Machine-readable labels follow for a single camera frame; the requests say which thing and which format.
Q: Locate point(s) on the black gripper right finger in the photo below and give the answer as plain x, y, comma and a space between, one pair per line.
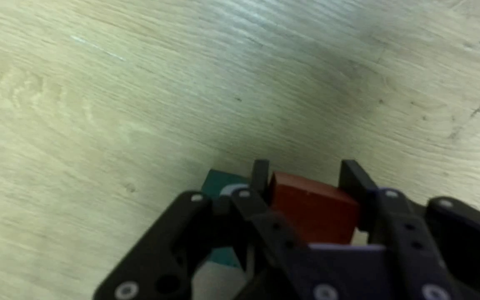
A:
418, 251

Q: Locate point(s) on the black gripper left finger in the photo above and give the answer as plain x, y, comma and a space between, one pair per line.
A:
163, 256

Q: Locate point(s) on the red cube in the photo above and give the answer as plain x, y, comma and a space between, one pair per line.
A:
316, 211

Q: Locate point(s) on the green cube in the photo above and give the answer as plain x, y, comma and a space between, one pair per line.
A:
218, 183

